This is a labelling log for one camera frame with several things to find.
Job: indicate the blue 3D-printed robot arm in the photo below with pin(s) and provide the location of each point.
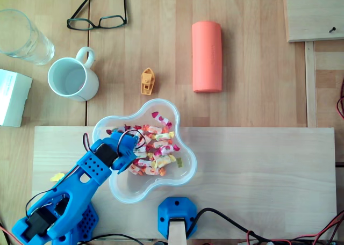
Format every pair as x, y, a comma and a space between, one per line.
78, 186

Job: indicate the blue perforated robot base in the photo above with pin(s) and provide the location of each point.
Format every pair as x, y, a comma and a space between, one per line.
90, 220

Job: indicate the orange wrapped candy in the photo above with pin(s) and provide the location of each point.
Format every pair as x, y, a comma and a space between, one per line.
147, 140
135, 170
154, 129
151, 171
161, 143

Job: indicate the translucent Haribo candy tub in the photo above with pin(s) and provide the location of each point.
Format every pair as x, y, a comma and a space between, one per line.
134, 188

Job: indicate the pink wrapped candy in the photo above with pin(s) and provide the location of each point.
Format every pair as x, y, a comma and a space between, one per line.
165, 149
162, 119

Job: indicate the green gummy candy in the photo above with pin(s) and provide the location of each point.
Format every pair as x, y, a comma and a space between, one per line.
179, 163

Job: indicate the orange toy boat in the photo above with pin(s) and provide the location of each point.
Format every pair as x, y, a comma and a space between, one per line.
147, 85

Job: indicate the white ceramic mug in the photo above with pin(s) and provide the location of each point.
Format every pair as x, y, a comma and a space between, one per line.
91, 86

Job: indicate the yellow gummy candy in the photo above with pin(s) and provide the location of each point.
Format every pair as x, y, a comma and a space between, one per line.
56, 178

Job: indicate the coral glasses case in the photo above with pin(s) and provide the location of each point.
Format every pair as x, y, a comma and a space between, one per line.
207, 57

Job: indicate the white cardboard box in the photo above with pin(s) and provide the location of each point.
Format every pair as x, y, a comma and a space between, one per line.
13, 94

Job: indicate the light wooden base board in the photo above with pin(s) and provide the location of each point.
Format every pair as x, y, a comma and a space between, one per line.
255, 175

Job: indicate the black-rimmed eyeglasses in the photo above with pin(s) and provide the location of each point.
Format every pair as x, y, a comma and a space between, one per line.
79, 24

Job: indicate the clear tall drinking glass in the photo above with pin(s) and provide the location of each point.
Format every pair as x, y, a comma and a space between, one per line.
29, 43

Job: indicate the narrow wooden strip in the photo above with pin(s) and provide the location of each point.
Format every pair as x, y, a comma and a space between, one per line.
311, 83

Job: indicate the pale wooden panel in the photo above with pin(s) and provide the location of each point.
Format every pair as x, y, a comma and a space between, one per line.
311, 11

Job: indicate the black screw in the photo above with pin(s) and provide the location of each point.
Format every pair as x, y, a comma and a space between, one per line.
332, 29

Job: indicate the blue post mount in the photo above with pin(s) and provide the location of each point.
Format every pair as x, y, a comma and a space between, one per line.
177, 206

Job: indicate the wooden camera post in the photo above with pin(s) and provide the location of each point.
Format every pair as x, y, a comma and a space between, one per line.
177, 234

